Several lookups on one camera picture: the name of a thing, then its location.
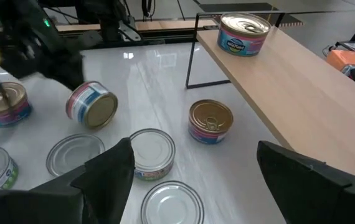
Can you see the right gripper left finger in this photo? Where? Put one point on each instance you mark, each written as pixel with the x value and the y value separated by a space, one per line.
pixel 109 180

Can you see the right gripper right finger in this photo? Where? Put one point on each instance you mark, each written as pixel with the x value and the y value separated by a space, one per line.
pixel 305 193

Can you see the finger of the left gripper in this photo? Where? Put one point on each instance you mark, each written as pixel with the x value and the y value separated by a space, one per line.
pixel 59 76
pixel 77 76

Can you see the gold-lid salmon can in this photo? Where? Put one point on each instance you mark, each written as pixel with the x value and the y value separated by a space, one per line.
pixel 243 34
pixel 3 105
pixel 210 121
pixel 93 105

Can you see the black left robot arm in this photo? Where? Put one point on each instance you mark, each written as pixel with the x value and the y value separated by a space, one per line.
pixel 25 15

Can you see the wooden shelf black metal legs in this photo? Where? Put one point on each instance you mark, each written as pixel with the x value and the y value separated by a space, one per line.
pixel 289 87

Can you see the white glossy table sheet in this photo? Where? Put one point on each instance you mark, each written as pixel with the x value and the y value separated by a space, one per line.
pixel 165 93

